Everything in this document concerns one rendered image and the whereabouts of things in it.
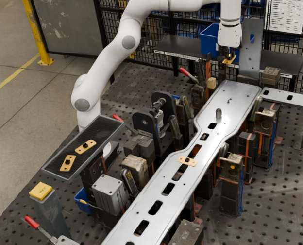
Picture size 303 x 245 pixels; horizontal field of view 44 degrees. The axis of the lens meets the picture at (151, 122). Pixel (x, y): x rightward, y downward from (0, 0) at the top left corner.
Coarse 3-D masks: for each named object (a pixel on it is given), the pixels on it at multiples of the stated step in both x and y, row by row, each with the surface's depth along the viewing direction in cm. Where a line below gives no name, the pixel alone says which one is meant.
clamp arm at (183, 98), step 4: (184, 96) 178; (180, 100) 179; (184, 100) 178; (184, 104) 179; (184, 108) 180; (188, 108) 183; (184, 112) 182; (188, 112) 183; (188, 116) 183; (188, 120) 184
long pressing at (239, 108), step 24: (216, 96) 194; (240, 96) 192; (216, 120) 179; (240, 120) 177; (192, 144) 167; (216, 144) 166; (168, 168) 157; (192, 168) 156; (144, 192) 148; (192, 192) 146; (144, 216) 139; (168, 216) 138; (120, 240) 132; (144, 240) 131
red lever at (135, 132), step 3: (114, 114) 165; (114, 117) 165; (117, 117) 165; (120, 120) 164; (126, 126) 165; (129, 126) 165; (129, 129) 165; (132, 129) 165; (132, 132) 164; (135, 132) 164; (135, 135) 164
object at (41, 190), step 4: (40, 184) 136; (44, 184) 135; (36, 188) 134; (40, 188) 134; (44, 188) 134; (48, 188) 134; (32, 192) 133; (36, 192) 133; (40, 192) 132; (44, 192) 132; (48, 192) 133; (36, 196) 131; (40, 196) 131; (44, 196) 132
